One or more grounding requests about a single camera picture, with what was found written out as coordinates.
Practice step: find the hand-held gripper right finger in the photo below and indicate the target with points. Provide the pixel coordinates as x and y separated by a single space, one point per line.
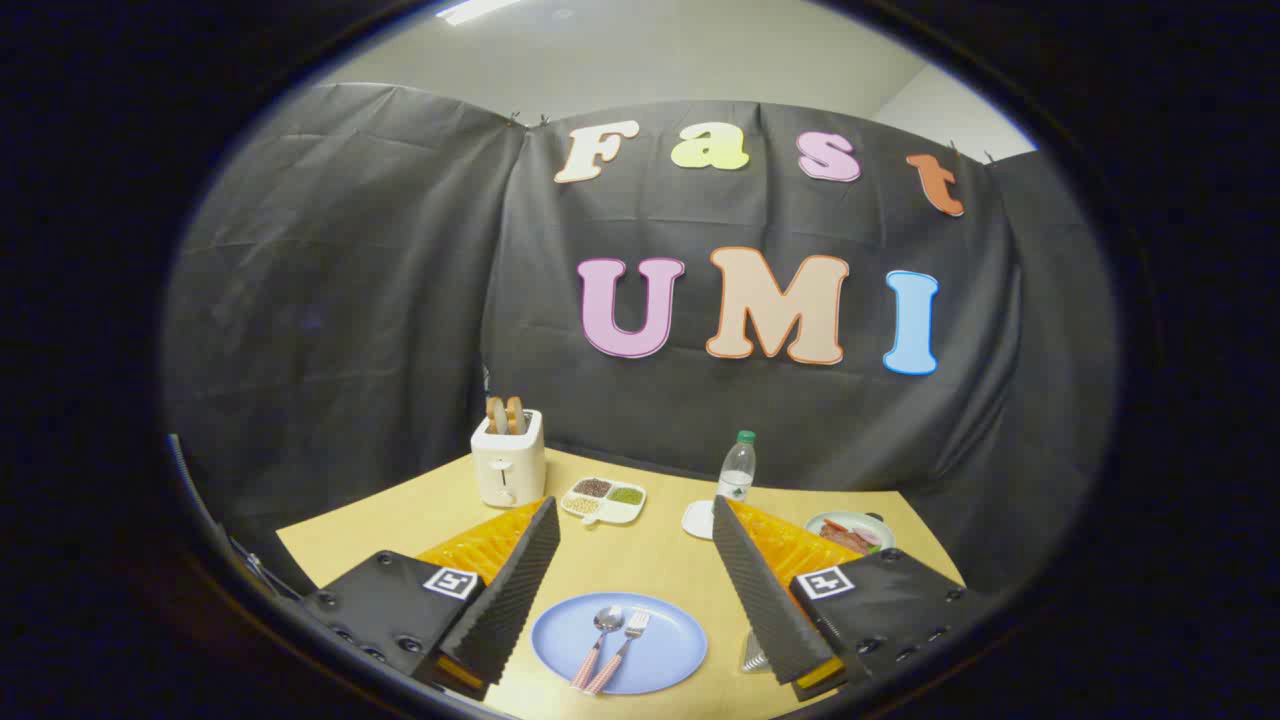
765 600

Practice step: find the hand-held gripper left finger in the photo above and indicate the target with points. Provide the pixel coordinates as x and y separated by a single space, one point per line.
505 590

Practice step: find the cooked meat slices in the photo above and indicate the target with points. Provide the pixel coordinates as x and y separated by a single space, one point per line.
848 538

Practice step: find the white square coaster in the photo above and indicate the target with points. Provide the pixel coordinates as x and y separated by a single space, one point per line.
697 520

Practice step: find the blue round plate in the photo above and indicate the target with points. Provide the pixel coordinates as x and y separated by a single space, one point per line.
670 650

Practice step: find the pale green plate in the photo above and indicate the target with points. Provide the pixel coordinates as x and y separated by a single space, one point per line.
850 520

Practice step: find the cream white toaster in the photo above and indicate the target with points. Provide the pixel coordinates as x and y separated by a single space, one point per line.
508 470

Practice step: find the clear plastic water bottle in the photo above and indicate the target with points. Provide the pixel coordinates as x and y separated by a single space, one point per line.
737 475

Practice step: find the white divided grain dish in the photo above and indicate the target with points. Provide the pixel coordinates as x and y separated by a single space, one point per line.
603 500

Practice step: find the brown toast slice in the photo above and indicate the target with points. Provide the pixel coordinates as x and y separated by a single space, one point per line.
494 415
515 414

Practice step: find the black backdrop cloth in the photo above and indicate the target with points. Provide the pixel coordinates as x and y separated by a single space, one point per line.
400 300

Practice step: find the ceiling light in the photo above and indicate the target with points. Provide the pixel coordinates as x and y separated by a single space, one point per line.
475 9

